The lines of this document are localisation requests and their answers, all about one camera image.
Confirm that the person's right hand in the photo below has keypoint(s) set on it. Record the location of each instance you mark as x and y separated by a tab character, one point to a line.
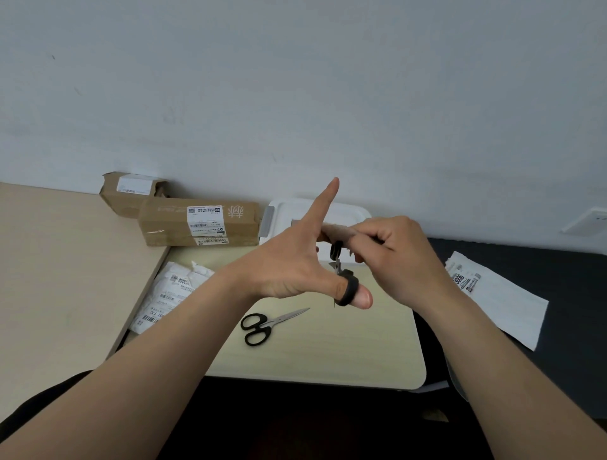
403	260

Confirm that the person's left hand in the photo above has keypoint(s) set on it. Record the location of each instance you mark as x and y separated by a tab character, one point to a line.
284	265

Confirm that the person's right fingers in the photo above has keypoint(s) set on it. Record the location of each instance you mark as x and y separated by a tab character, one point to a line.
379	232

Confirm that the person's left thumb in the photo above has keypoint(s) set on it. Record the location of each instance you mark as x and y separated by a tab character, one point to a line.
364	297

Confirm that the person's left forearm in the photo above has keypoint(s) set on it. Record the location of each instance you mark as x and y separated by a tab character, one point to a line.
142	369

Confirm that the person's right forearm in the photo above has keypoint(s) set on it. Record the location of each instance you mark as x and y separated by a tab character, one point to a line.
502	379

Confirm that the white plastic container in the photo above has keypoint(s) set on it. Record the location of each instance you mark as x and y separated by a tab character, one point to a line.
289	215

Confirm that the flat white shipping bag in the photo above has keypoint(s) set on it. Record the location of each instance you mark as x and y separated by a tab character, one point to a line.
507	298

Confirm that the crumpled white shipping bag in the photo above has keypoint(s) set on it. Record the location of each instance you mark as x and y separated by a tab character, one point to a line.
173	289

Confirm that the long brown cardboard box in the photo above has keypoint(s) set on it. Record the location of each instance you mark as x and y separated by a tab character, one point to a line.
168	225

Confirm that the small brown cardboard box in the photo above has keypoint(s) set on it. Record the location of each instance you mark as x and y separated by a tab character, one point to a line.
124	201

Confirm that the white wall outlet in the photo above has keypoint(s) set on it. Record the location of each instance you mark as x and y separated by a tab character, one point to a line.
588	222

